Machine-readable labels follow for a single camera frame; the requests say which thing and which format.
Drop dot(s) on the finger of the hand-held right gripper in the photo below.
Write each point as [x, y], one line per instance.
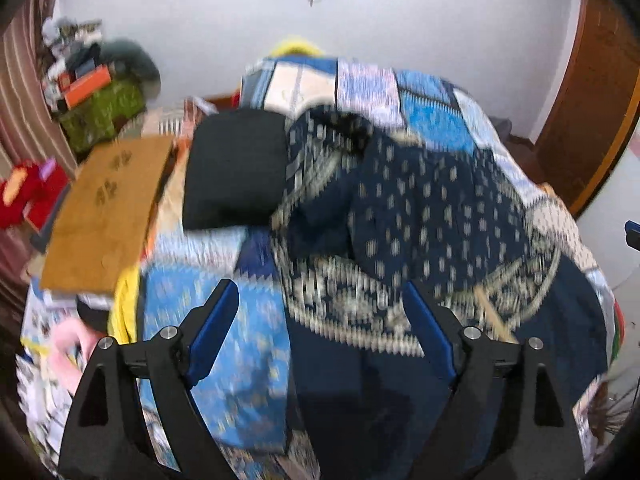
[632, 234]

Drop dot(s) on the striped brown curtain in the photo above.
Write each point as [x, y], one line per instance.
[20, 110]

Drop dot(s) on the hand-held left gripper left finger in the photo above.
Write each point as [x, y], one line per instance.
[212, 332]

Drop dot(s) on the green cloth covered cabinet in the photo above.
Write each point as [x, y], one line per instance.
[105, 115]

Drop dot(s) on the black folded garment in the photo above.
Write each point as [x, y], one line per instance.
[232, 170]

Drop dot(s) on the blue patchwork quilt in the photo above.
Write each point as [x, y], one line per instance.
[240, 330]

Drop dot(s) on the yellow cloth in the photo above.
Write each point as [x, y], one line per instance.
[125, 305]

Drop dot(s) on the pile of clutter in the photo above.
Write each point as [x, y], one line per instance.
[65, 50]

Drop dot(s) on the wooden lap table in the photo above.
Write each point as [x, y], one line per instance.
[107, 215]

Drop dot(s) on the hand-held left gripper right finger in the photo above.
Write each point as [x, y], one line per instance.
[430, 335]

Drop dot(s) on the striped patterned cloth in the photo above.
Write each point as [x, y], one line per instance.
[175, 120]

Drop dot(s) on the red plush toy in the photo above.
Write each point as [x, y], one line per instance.
[32, 195]

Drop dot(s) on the wooden door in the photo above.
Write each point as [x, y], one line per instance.
[590, 100]

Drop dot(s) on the navy patterned dress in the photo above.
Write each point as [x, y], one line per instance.
[425, 210]

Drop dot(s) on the pink plush toy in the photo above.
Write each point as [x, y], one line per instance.
[70, 355]

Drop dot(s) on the orange box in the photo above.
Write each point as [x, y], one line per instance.
[87, 85]

